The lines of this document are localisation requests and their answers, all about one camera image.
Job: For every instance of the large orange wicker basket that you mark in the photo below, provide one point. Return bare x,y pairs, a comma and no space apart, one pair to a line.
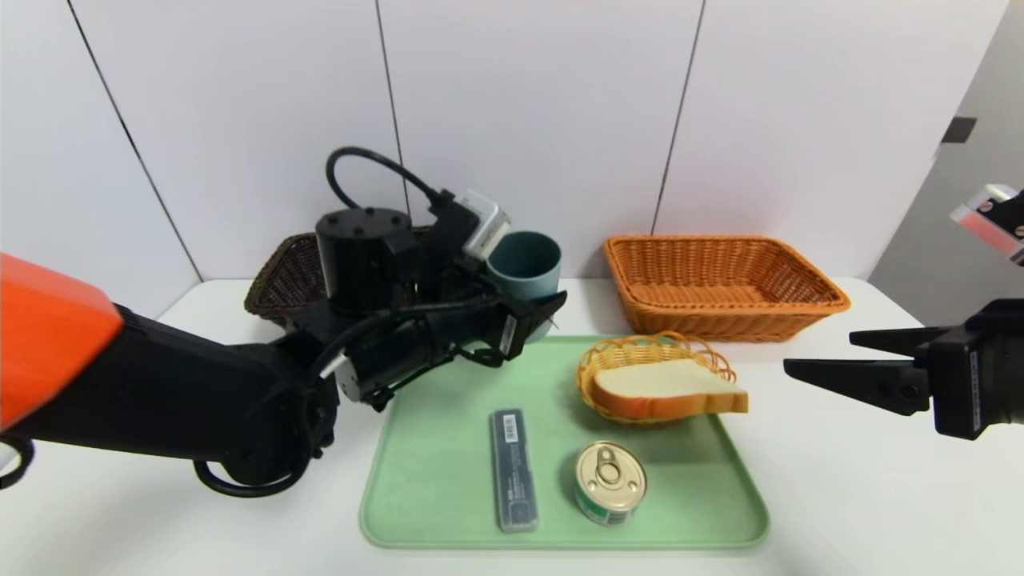
720,320

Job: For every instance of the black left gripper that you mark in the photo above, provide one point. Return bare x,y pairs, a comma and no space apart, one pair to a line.
513,333

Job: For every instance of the small round orange wicker basket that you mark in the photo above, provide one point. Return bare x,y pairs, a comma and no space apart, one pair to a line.
616,352

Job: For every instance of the grey clear cutlery case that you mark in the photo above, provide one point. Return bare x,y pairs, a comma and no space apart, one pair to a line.
514,472

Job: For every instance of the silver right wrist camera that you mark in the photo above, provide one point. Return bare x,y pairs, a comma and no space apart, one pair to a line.
992,216

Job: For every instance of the blue-grey plastic cup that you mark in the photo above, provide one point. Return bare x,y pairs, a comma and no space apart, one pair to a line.
524,268

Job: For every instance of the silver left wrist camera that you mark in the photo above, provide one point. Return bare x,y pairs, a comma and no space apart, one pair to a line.
486,224

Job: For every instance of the tin can gold lid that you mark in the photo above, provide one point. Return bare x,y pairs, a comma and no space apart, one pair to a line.
610,480

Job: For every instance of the black wall fixture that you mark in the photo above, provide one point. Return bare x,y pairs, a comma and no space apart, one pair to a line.
958,130

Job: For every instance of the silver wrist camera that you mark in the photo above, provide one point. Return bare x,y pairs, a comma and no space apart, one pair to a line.
992,216
486,224

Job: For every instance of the dark brown wicker basket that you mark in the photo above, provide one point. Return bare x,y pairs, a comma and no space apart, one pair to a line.
288,276

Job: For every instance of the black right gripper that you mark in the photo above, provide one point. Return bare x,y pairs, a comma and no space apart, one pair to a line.
962,385

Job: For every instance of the white bread slice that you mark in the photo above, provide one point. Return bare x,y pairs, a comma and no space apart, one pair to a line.
664,386

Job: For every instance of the light green plastic tray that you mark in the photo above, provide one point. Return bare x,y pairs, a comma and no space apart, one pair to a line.
448,480

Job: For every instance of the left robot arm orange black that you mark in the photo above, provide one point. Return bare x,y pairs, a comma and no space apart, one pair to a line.
160,400

